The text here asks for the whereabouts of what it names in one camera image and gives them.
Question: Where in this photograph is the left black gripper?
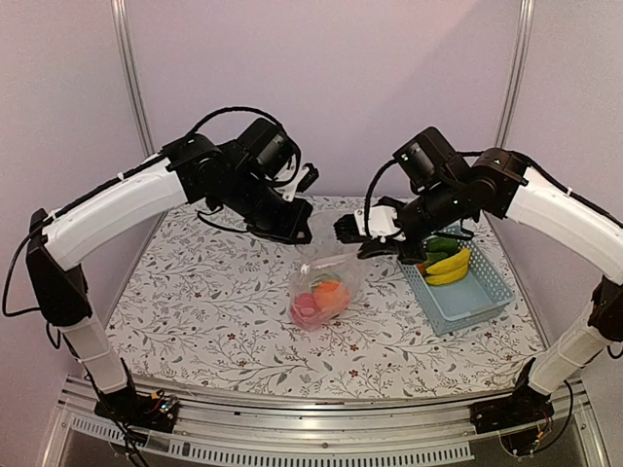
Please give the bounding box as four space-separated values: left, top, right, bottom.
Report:
223 169 313 244

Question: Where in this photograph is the green toy watermelon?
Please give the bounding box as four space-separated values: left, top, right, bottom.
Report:
311 273 342 287

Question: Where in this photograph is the orange toy orange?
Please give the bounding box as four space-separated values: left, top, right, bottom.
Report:
312 280 350 311

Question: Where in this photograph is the clear zip top bag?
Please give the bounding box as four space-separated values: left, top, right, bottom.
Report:
289 209 365 331

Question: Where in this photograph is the yellow toy banana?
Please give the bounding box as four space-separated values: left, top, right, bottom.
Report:
424 248 471 286

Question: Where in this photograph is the red toy apple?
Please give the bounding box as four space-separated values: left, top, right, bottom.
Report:
290 293 322 330

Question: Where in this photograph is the light blue perforated basket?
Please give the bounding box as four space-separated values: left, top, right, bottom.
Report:
399 223 515 336

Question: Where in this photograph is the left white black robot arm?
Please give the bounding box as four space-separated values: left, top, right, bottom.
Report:
25 113 318 422

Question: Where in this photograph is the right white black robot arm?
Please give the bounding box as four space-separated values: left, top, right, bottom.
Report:
354 126 622 424

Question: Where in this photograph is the green toy pepper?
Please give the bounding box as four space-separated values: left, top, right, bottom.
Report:
425 236 459 256

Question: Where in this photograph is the floral patterned table mat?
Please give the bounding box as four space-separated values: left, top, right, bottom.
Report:
106 206 543 398

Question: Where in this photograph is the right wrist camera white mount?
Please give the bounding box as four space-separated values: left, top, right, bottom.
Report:
333 158 408 244

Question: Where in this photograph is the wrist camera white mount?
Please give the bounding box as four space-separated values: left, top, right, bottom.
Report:
333 158 408 244
275 162 319 202

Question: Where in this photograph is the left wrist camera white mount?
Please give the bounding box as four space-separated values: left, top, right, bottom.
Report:
275 162 319 202

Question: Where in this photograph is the left black braided cable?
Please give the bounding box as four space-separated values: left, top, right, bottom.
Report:
187 106 288 140

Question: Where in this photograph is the right aluminium frame post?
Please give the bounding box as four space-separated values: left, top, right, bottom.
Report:
495 0 535 147

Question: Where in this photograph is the aluminium frame post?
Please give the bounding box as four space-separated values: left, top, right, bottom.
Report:
495 0 535 147
110 0 155 157

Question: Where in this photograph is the left aluminium frame post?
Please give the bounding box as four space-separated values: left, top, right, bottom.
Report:
110 0 155 157

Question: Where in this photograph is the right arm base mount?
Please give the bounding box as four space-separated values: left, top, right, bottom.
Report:
469 375 554 456

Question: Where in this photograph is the front aluminium rail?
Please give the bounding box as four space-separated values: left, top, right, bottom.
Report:
40 378 610 466

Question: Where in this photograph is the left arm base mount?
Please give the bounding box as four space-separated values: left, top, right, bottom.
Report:
93 359 180 434

